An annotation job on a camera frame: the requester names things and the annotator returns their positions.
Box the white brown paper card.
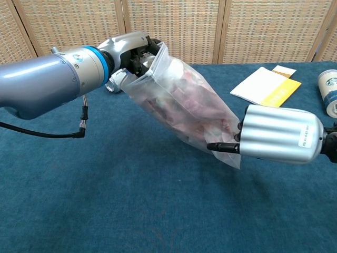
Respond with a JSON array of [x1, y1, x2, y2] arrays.
[[271, 65, 296, 79]]

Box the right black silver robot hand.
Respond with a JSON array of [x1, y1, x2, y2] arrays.
[[206, 104, 324, 164]]

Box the white yellow booklet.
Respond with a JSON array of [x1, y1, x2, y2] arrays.
[[230, 66, 302, 108]]

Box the woven rattan folding screen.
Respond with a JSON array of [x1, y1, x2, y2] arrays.
[[0, 0, 337, 65]]

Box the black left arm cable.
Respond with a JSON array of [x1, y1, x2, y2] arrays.
[[0, 96, 89, 139]]

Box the white translucent plastic bag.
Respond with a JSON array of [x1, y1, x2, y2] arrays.
[[120, 43, 242, 169]]

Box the white Starbucks cup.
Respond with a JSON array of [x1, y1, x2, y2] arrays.
[[317, 69, 337, 116]]

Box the pink floral clothes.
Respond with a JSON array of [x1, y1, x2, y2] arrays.
[[139, 63, 237, 148]]

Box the blue white soda can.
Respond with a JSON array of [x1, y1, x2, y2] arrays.
[[105, 69, 130, 93]]

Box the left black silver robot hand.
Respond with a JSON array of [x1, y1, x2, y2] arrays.
[[97, 31, 162, 79]]

